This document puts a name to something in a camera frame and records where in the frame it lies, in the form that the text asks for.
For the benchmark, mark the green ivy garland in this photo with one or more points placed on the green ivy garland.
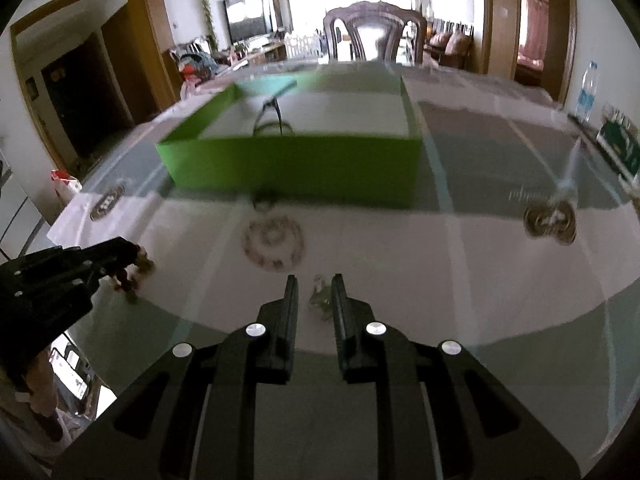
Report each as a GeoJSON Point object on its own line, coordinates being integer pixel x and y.
{"type": "Point", "coordinates": [206, 5]}

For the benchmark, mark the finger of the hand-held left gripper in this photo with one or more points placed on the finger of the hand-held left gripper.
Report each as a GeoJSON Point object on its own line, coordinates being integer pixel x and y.
{"type": "Point", "coordinates": [112, 249]}
{"type": "Point", "coordinates": [102, 275]}

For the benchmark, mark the red and white paper bag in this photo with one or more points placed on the red and white paper bag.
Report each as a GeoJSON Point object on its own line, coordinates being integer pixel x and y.
{"type": "Point", "coordinates": [65, 182]}

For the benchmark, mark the clear water bottle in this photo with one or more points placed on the clear water bottle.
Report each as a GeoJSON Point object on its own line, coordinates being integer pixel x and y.
{"type": "Point", "coordinates": [586, 95]}

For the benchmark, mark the person's left forearm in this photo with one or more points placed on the person's left forearm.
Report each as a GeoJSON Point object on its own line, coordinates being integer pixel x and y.
{"type": "Point", "coordinates": [42, 395]}

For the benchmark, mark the green tissue box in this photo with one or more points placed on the green tissue box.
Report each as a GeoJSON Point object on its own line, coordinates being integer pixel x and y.
{"type": "Point", "coordinates": [620, 147]}

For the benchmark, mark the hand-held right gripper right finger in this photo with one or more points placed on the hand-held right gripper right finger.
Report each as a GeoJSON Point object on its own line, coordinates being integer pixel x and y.
{"type": "Point", "coordinates": [340, 330]}

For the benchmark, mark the black wristwatch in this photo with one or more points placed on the black wristwatch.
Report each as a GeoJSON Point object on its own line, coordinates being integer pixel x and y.
{"type": "Point", "coordinates": [272, 120]}

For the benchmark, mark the wooden television cabinet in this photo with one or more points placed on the wooden television cabinet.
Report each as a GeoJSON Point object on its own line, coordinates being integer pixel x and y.
{"type": "Point", "coordinates": [260, 54]}

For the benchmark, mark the wooden sofa with cushions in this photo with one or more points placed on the wooden sofa with cushions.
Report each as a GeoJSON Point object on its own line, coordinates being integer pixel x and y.
{"type": "Point", "coordinates": [450, 45]}

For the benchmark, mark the flat screen television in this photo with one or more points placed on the flat screen television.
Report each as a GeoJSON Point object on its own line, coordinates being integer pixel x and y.
{"type": "Point", "coordinates": [247, 17]}

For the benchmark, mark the white baby fence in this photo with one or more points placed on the white baby fence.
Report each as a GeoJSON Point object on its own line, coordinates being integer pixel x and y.
{"type": "Point", "coordinates": [305, 45]}

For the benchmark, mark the green cardboard box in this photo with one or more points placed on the green cardboard box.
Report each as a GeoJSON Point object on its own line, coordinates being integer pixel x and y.
{"type": "Point", "coordinates": [300, 165]}

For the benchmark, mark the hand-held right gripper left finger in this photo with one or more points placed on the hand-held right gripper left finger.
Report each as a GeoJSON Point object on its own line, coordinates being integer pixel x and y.
{"type": "Point", "coordinates": [290, 330]}

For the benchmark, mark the carved wooden chair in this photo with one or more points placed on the carved wooden chair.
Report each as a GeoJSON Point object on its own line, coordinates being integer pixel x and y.
{"type": "Point", "coordinates": [375, 32]}

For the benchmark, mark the white cabinet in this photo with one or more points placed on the white cabinet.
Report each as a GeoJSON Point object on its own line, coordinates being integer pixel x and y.
{"type": "Point", "coordinates": [15, 205]}

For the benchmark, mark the pile of clothes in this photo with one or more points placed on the pile of clothes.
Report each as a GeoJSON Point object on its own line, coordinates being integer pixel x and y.
{"type": "Point", "coordinates": [192, 65]}

